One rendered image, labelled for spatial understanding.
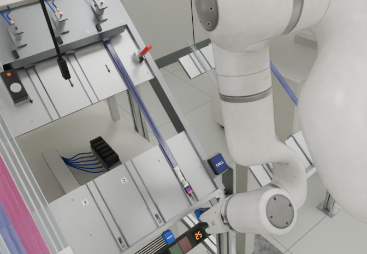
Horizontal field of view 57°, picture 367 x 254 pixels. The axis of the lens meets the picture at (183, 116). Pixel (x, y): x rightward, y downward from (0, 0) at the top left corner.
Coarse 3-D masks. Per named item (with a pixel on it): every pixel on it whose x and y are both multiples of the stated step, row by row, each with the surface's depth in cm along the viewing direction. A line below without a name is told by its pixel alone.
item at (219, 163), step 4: (216, 156) 96; (220, 156) 96; (212, 160) 95; (216, 160) 95; (220, 160) 96; (216, 164) 95; (220, 164) 95; (224, 164) 96; (216, 168) 95; (220, 168) 95; (224, 168) 95; (220, 172) 95
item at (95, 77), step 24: (96, 48) 96; (120, 48) 99; (0, 72) 85; (24, 72) 87; (48, 72) 90; (72, 72) 92; (96, 72) 94; (144, 72) 100; (0, 96) 84; (48, 96) 88; (72, 96) 90; (96, 96) 92; (24, 120) 84; (48, 120) 86
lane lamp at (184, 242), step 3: (186, 237) 92; (180, 240) 91; (183, 240) 91; (186, 240) 92; (180, 243) 91; (183, 243) 91; (186, 243) 91; (189, 243) 92; (180, 246) 90; (183, 246) 91; (186, 246) 91; (189, 246) 91; (183, 249) 91; (186, 249) 91; (189, 249) 91; (183, 252) 90
